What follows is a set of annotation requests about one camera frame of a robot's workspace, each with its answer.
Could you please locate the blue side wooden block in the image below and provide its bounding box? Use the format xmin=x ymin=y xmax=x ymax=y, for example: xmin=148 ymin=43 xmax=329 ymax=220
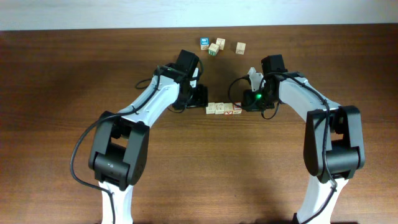
xmin=206 ymin=102 xmax=215 ymax=114

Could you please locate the red number wooden block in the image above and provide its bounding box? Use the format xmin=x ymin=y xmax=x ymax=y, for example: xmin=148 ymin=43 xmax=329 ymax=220
xmin=233 ymin=102 xmax=242 ymax=114

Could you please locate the blue top wooden block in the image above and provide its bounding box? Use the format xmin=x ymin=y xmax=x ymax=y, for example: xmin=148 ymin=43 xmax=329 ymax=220
xmin=200 ymin=37 xmax=210 ymax=50

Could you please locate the plain wooden block top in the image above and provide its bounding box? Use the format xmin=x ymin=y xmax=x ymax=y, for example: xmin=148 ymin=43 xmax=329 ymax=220
xmin=216 ymin=38 xmax=226 ymax=50

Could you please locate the plain animal wooden block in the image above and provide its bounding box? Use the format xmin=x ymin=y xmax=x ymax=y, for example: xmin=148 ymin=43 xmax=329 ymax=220
xmin=215 ymin=103 xmax=224 ymax=114

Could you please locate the green side wooden block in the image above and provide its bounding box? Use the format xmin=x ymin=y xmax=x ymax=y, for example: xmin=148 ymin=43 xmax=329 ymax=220
xmin=208 ymin=43 xmax=220 ymax=56

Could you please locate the far right wooden block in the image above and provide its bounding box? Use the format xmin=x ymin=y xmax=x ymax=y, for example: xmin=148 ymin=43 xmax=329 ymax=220
xmin=236 ymin=42 xmax=246 ymax=55

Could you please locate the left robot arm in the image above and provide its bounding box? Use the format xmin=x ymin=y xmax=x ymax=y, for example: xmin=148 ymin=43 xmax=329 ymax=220
xmin=88 ymin=50 xmax=208 ymax=223

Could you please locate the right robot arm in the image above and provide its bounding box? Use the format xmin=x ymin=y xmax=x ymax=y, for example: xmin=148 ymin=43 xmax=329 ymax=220
xmin=243 ymin=55 xmax=365 ymax=223

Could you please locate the red side wooden block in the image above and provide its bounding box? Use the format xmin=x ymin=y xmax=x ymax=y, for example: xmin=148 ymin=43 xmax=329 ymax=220
xmin=223 ymin=103 xmax=234 ymax=115

